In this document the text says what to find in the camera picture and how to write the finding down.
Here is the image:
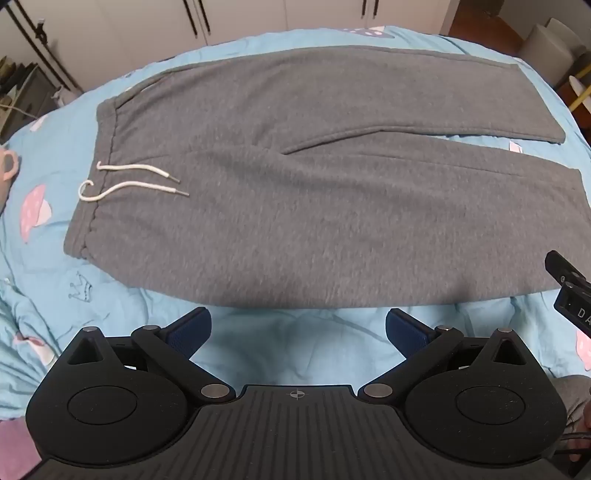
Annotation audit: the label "white wardrobe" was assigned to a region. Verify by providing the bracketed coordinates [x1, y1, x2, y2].
[46, 0, 455, 49]

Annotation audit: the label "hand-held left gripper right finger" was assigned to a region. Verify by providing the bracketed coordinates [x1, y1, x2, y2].
[356, 308, 528, 406]

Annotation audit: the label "grey sweat pants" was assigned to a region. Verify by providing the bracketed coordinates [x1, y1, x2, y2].
[64, 46, 591, 310]

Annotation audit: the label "person's grey trouser leg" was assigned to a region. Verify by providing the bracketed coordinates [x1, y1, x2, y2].
[551, 374, 591, 464]

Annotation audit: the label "yellow stick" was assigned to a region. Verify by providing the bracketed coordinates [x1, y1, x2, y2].
[568, 87, 591, 112]

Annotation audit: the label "peach plush toy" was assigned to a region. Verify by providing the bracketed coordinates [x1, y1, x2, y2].
[0, 145, 22, 217]

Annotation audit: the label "person's pink clothing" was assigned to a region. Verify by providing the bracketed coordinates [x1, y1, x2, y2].
[0, 418, 43, 480]

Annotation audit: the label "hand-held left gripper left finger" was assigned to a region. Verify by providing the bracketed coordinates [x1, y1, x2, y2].
[66, 307, 237, 404]

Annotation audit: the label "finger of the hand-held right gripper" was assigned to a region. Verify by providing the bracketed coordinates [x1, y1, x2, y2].
[544, 250, 591, 291]

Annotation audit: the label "white cable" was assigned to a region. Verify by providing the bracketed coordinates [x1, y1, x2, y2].
[0, 102, 40, 124]

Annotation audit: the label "light blue printed blanket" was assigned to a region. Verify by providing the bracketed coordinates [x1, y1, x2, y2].
[0, 24, 591, 411]

